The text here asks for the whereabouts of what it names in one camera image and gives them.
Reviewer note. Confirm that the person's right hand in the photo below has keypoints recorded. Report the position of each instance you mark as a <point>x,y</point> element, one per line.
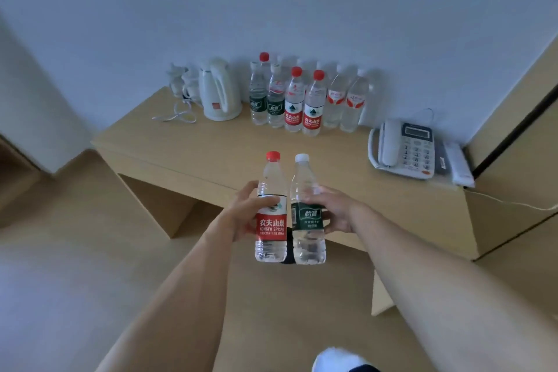
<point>346,212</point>

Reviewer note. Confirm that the person's left hand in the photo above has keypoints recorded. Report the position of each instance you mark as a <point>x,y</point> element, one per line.
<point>239,215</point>

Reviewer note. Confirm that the person's right forearm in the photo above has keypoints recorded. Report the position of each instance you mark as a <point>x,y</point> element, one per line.
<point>457,297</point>

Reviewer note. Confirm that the person's left forearm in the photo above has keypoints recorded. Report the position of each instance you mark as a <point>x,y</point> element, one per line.
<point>174,306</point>

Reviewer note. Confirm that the black bin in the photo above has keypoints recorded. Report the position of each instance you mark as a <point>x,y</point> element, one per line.
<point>287,256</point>

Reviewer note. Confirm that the wooden table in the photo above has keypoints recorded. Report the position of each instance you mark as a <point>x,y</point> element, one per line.
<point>196,149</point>

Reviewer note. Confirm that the grey desk telephone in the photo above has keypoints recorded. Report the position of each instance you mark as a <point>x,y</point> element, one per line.
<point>410,153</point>

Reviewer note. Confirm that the grey remote control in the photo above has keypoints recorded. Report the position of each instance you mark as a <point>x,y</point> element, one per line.
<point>460,164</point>

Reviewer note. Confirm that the white electric kettle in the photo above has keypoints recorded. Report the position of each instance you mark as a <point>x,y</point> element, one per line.
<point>218,92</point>

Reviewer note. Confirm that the light denim shorts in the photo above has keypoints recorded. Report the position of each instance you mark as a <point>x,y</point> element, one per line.
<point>335,358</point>

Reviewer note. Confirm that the black t-shirt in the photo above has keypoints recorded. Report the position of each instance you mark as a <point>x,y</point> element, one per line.
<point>364,368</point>

